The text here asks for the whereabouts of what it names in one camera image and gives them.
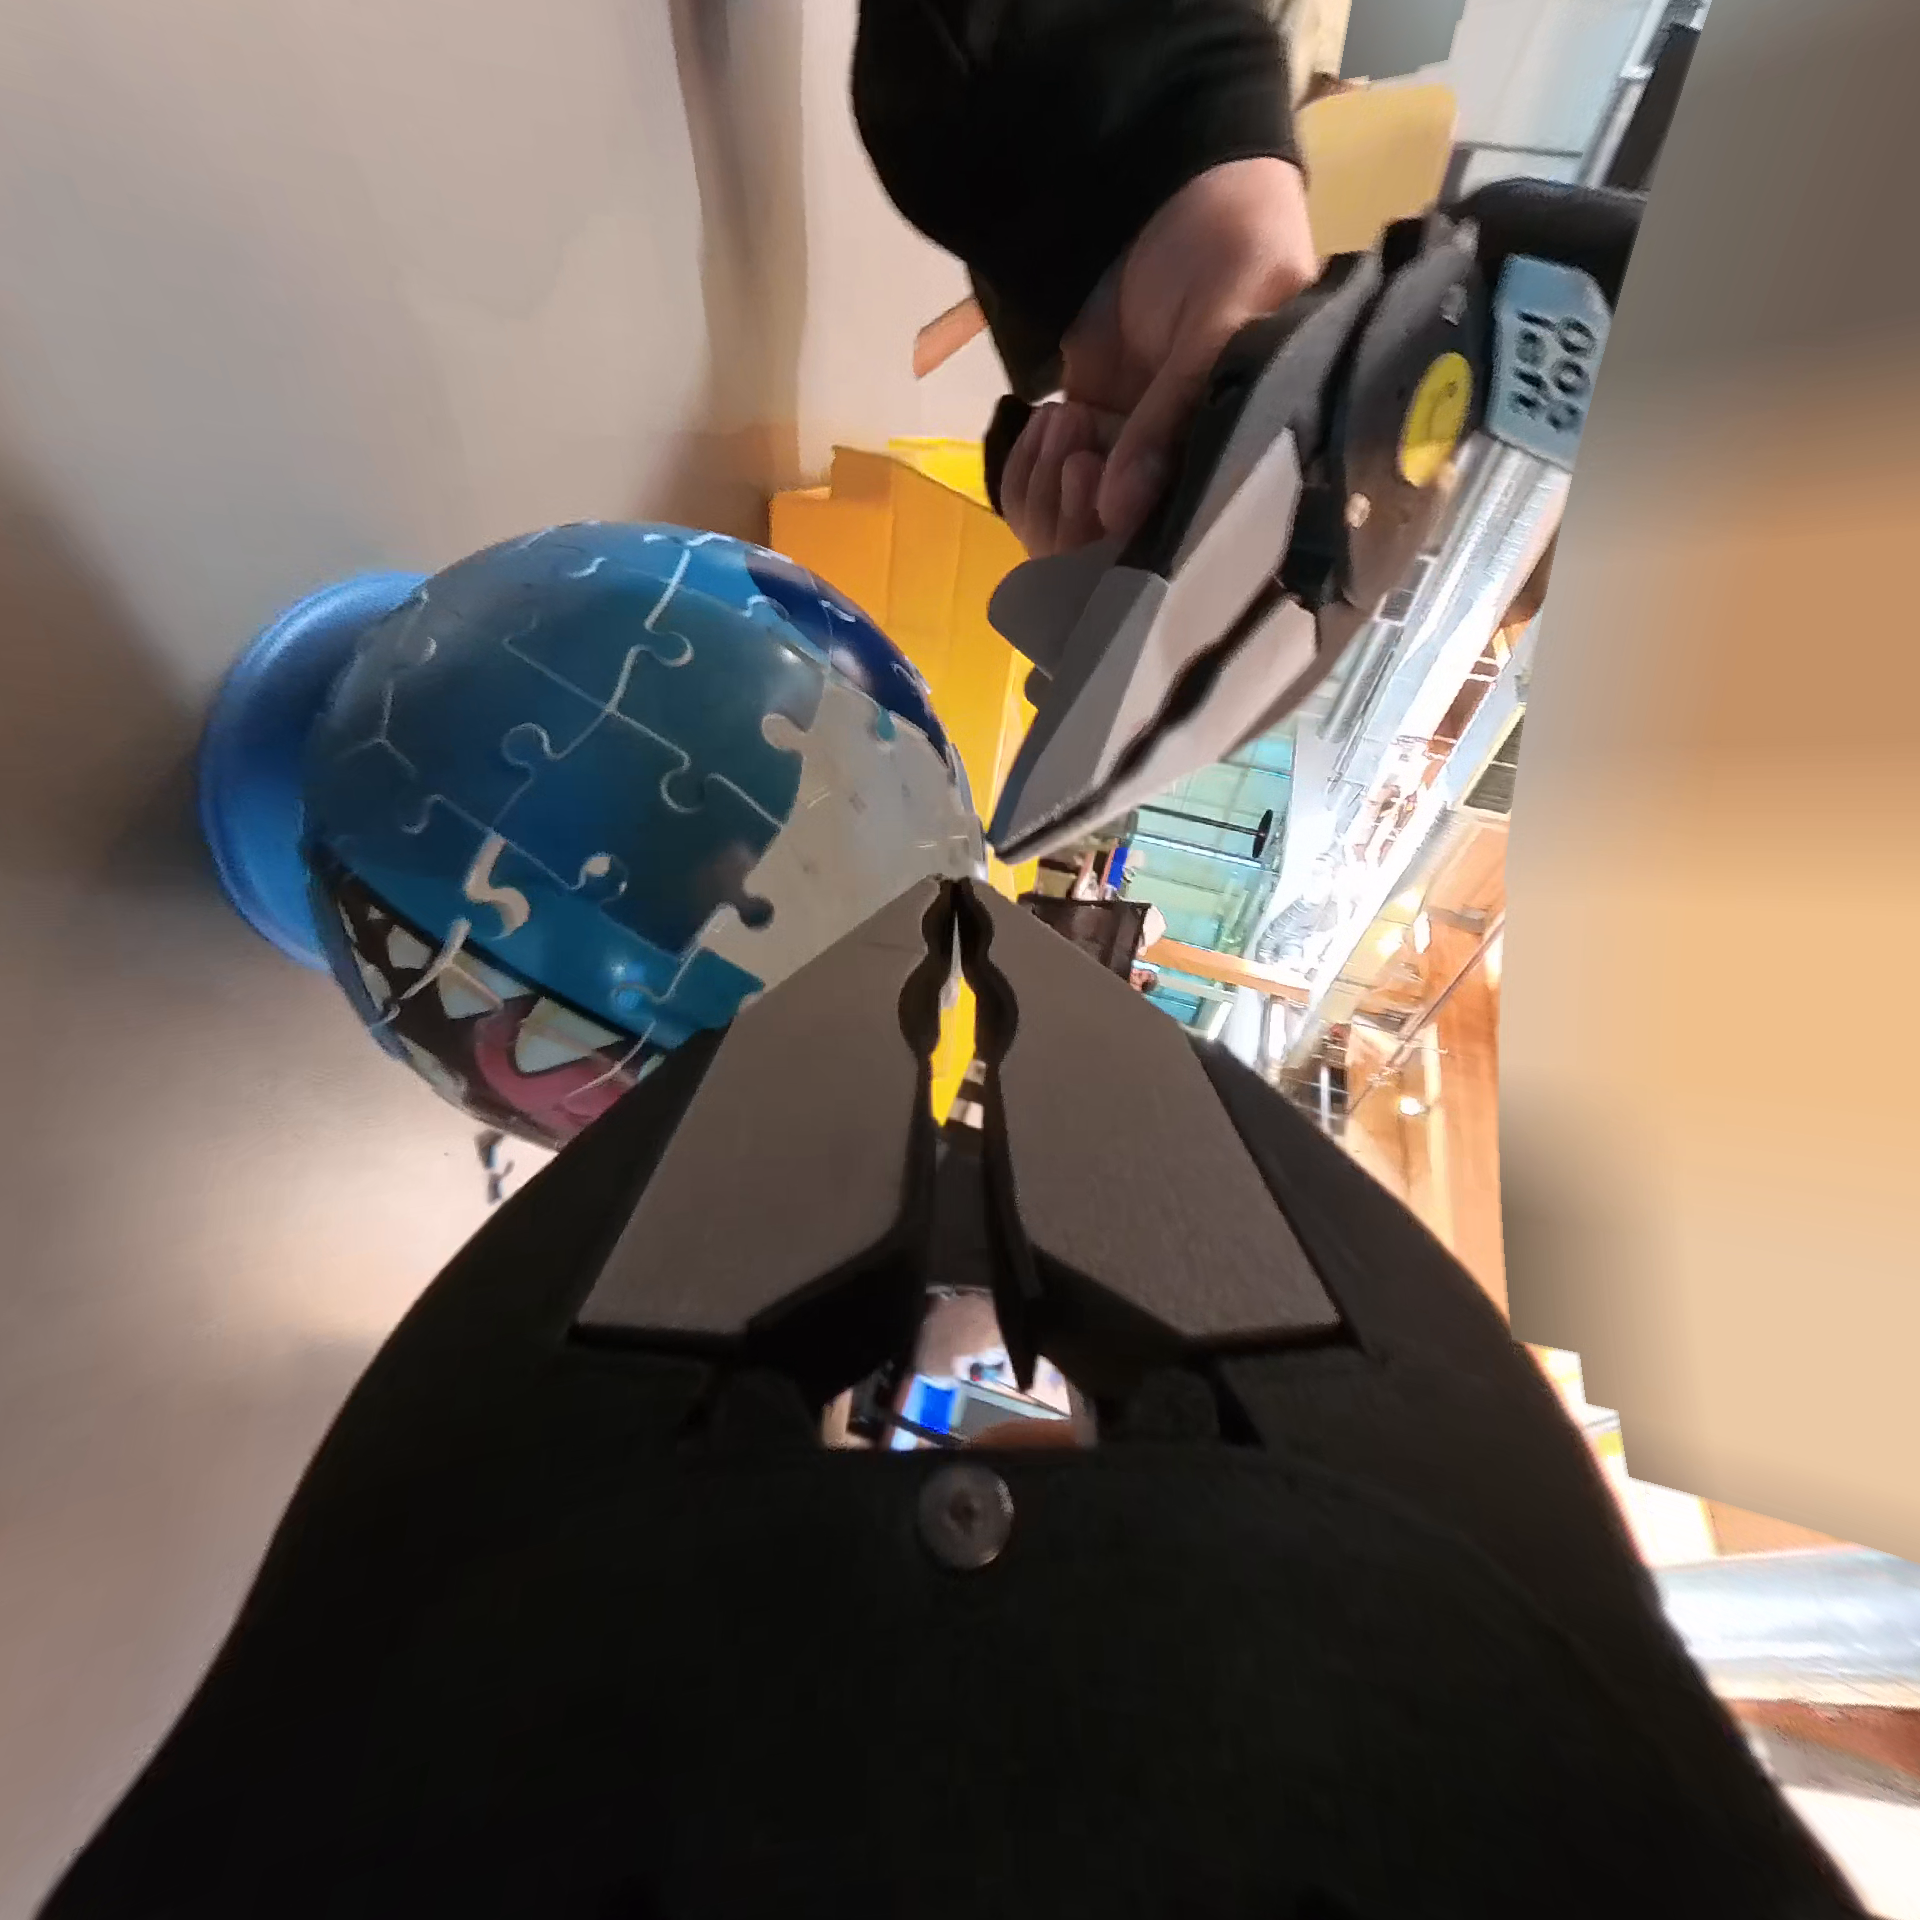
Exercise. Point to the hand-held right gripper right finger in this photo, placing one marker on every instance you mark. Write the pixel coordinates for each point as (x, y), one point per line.
(1155, 1170)

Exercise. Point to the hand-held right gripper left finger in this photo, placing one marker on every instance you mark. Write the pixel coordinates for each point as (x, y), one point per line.
(781, 1141)

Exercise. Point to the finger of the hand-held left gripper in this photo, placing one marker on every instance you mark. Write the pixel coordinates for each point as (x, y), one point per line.
(1109, 706)
(1201, 525)

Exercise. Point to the blue shark puzzle ball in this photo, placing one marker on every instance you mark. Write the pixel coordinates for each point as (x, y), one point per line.
(600, 781)

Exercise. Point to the blue plastic ball stand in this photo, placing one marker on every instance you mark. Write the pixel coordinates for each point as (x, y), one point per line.
(263, 749)

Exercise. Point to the person's left forearm black sleeve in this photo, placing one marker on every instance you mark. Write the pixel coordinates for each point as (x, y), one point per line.
(1049, 135)

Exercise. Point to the small loose puzzle piece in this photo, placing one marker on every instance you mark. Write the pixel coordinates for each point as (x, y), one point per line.
(495, 1166)

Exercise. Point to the person's left hand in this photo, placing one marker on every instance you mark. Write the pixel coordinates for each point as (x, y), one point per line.
(1185, 329)

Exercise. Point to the black pole stand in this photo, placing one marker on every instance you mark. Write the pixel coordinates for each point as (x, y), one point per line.
(1223, 833)

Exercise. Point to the tan cardboard sheet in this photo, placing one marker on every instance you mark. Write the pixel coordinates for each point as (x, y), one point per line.
(1373, 159)

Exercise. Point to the yellow cardboard box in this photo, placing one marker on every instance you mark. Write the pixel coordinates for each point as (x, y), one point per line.
(914, 555)

